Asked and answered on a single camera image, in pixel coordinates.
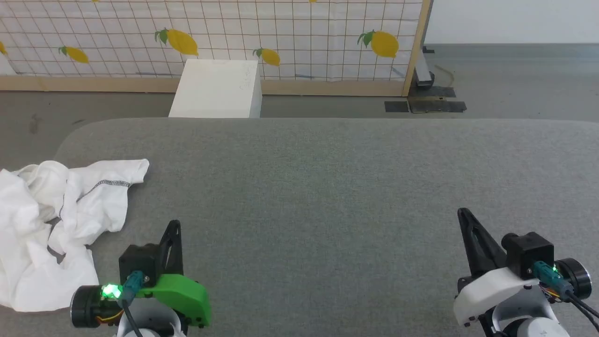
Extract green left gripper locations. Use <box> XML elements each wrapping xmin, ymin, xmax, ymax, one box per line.
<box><xmin>70</xmin><ymin>220</ymin><xmax>212</xmax><ymax>329</ymax></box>

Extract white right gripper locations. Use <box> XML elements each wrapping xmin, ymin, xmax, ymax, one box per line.
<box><xmin>453</xmin><ymin>208</ymin><xmax>593</xmax><ymax>329</ymax></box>

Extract white long sleeve shirt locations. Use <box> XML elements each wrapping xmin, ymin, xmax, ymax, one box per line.
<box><xmin>0</xmin><ymin>159</ymin><xmax>150</xmax><ymax>313</ymax></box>

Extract grey fabric sofa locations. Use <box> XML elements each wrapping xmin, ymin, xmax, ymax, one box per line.
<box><xmin>0</xmin><ymin>117</ymin><xmax>599</xmax><ymax>337</ymax></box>

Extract long black floor tape patch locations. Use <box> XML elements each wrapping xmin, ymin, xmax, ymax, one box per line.
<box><xmin>409</xmin><ymin>99</ymin><xmax>468</xmax><ymax>114</ymax></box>

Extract dark floor tape under foot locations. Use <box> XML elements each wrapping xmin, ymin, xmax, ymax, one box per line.
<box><xmin>407</xmin><ymin>85</ymin><xmax>457</xmax><ymax>99</ymax></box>

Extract white rectangular box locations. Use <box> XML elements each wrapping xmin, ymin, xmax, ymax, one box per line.
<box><xmin>168</xmin><ymin>59</ymin><xmax>263</xmax><ymax>118</ymax></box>

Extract grey metal partition foot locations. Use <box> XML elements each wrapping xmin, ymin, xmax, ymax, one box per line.
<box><xmin>414</xmin><ymin>45</ymin><xmax>435</xmax><ymax>89</ymax></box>

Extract lemon-print grid screen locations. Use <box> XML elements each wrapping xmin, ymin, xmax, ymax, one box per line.
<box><xmin>0</xmin><ymin>0</ymin><xmax>434</xmax><ymax>98</ymax></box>

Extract lemon print partition screen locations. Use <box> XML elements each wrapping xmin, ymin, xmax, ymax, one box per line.
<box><xmin>0</xmin><ymin>0</ymin><xmax>424</xmax><ymax>83</ymax></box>

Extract teal left camera connector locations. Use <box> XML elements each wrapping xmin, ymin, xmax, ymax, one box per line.
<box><xmin>122</xmin><ymin>270</ymin><xmax>145</xmax><ymax>301</ymax></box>

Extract teal camera connector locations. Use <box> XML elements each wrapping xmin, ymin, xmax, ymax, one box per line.
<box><xmin>533</xmin><ymin>261</ymin><xmax>574</xmax><ymax>296</ymax></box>
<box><xmin>122</xmin><ymin>270</ymin><xmax>145</xmax><ymax>301</ymax></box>

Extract teal right camera connector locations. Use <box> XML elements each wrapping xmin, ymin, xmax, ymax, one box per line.
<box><xmin>533</xmin><ymin>261</ymin><xmax>574</xmax><ymax>296</ymax></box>

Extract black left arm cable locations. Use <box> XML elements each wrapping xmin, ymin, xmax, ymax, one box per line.
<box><xmin>122</xmin><ymin>300</ymin><xmax>144</xmax><ymax>337</ymax></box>

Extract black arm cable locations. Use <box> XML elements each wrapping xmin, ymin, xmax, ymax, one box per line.
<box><xmin>122</xmin><ymin>300</ymin><xmax>144</xmax><ymax>337</ymax></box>
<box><xmin>563</xmin><ymin>289</ymin><xmax>599</xmax><ymax>331</ymax></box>

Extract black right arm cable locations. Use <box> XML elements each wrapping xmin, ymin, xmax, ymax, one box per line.
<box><xmin>563</xmin><ymin>289</ymin><xmax>599</xmax><ymax>331</ymax></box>

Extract yellow floor cable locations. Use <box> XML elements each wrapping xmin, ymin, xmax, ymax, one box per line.
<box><xmin>434</xmin><ymin>64</ymin><xmax>456</xmax><ymax>89</ymax></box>

